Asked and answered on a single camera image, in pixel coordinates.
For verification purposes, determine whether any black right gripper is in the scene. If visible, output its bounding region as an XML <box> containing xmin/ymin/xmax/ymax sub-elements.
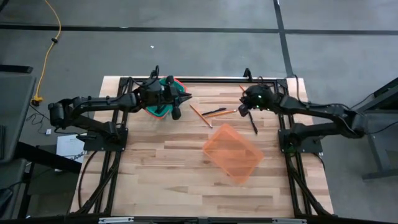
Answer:
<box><xmin>238</xmin><ymin>83</ymin><xmax>276</xmax><ymax>118</ymax></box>

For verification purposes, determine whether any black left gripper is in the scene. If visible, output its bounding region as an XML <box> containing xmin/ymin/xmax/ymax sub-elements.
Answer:
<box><xmin>159</xmin><ymin>75</ymin><xmax>193</xmax><ymax>121</ymax></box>

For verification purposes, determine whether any teal basket with orange rim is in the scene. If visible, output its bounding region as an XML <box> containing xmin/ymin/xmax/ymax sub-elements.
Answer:
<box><xmin>143</xmin><ymin>77</ymin><xmax>189</xmax><ymax>121</ymax></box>

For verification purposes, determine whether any orange translucent plastic bin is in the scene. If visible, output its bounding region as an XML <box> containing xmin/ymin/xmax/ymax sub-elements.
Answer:
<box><xmin>202</xmin><ymin>123</ymin><xmax>264</xmax><ymax>184</ymax></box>

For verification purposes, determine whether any white paper sheet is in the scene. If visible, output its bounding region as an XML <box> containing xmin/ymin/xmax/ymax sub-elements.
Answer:
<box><xmin>56</xmin><ymin>133</ymin><xmax>86</xmax><ymax>164</ymax></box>

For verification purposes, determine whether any grey desk with black legs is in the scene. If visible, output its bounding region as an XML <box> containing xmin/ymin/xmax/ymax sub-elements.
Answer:
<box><xmin>341</xmin><ymin>77</ymin><xmax>398</xmax><ymax>180</ymax></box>

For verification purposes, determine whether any dark grey desk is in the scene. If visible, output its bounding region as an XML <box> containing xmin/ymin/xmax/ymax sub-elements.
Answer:
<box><xmin>0</xmin><ymin>64</ymin><xmax>83</xmax><ymax>220</ymax></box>

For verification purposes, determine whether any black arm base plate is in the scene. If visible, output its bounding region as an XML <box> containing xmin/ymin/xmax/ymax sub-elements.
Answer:
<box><xmin>278</xmin><ymin>129</ymin><xmax>323</xmax><ymax>154</ymax></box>
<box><xmin>83</xmin><ymin>128</ymin><xmax>129</xmax><ymax>152</ymax></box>

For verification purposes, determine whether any silver metal bracket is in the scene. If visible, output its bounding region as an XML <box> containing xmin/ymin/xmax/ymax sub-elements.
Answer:
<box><xmin>98</xmin><ymin>217</ymin><xmax>134</xmax><ymax>224</ymax></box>
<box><xmin>273</xmin><ymin>218</ymin><xmax>307</xmax><ymax>224</ymax></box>

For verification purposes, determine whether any thick black cable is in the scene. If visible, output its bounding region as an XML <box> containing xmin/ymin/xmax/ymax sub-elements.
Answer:
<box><xmin>77</xmin><ymin>150</ymin><xmax>99</xmax><ymax>211</ymax></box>

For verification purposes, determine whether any yellow extension cable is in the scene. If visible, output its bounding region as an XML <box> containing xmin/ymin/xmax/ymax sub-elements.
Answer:
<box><xmin>30</xmin><ymin>0</ymin><xmax>62</xmax><ymax>107</ymax></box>

